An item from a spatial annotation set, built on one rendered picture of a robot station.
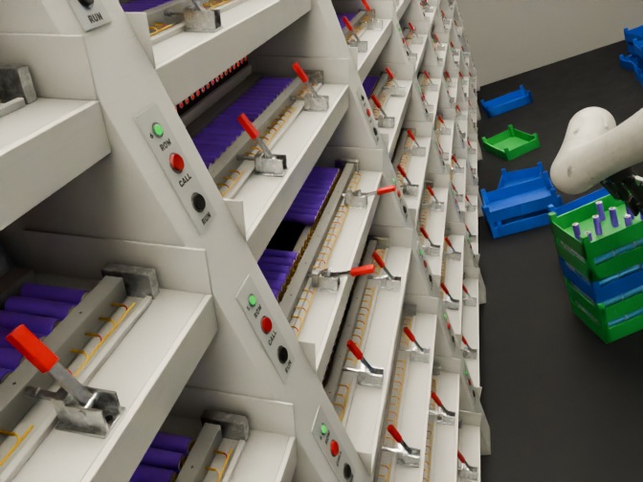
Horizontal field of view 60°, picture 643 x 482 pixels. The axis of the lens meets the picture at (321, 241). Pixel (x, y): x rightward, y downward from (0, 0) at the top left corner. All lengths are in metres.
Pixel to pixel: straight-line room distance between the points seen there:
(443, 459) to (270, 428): 0.74
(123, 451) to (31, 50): 0.31
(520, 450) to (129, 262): 1.37
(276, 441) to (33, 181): 0.37
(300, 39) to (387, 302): 0.54
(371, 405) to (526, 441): 0.89
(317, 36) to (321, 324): 0.59
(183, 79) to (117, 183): 0.16
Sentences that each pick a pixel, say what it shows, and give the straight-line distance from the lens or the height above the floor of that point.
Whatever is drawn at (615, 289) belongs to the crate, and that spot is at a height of 0.19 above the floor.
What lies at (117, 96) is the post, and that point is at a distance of 0.51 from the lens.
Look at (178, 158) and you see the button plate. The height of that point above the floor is 1.22.
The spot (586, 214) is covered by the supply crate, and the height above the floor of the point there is 0.34.
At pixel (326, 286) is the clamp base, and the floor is 0.92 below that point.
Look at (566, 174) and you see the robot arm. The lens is 1.45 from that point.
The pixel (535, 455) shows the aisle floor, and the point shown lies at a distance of 1.72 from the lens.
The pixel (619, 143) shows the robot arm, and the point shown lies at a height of 0.78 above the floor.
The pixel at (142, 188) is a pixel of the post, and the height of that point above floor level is 1.22.
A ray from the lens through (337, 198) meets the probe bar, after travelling 1.04.
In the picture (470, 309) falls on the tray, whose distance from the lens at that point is 2.02.
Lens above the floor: 1.32
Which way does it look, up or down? 24 degrees down
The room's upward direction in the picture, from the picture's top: 25 degrees counter-clockwise
